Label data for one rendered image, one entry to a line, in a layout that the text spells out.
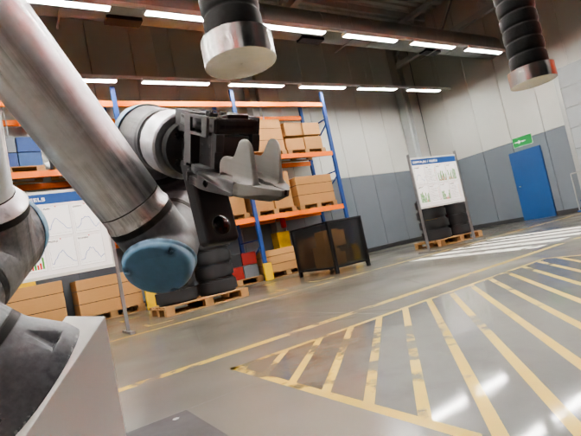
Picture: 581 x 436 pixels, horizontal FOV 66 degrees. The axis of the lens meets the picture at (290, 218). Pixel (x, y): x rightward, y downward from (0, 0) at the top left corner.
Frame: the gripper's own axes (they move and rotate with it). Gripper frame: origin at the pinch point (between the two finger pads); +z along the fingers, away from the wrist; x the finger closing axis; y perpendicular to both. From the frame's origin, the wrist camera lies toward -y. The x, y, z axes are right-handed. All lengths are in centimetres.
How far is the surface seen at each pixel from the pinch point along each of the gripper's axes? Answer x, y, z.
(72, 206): 107, -150, -532
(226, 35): -13.4, 13.4, 11.2
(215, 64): -13.3, 11.8, 9.9
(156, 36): 471, 104, -1125
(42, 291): 112, -378, -798
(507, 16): 20.4, 19.4, 9.8
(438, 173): 786, -137, -462
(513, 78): 20.1, 13.4, 11.9
